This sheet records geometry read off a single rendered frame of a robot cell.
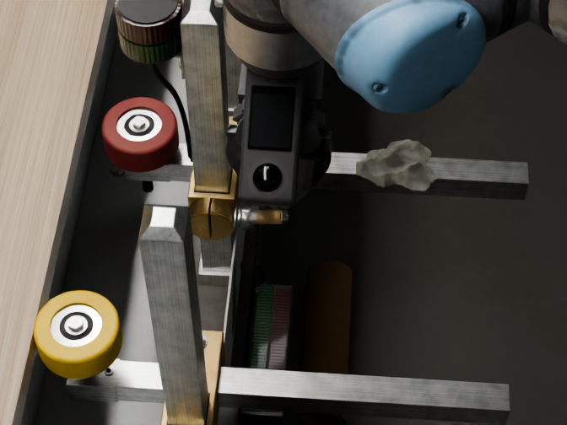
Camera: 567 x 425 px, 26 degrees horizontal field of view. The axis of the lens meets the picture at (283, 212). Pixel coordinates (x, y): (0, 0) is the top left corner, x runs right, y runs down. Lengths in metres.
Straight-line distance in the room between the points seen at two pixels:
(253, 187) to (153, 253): 0.10
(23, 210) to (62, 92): 0.16
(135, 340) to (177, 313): 0.47
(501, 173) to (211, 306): 0.36
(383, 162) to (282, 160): 0.35
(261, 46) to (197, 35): 0.19
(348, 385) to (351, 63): 0.49
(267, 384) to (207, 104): 0.28
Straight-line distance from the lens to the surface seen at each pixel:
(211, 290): 1.42
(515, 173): 1.34
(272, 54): 0.93
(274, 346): 1.38
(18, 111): 1.35
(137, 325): 1.50
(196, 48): 1.13
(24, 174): 1.29
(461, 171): 1.33
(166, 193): 1.61
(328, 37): 0.81
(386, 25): 0.78
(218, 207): 1.28
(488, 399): 1.23
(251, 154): 0.98
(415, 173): 1.31
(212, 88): 1.16
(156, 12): 1.11
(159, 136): 1.29
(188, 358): 1.08
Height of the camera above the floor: 1.88
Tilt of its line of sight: 53 degrees down
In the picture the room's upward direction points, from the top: straight up
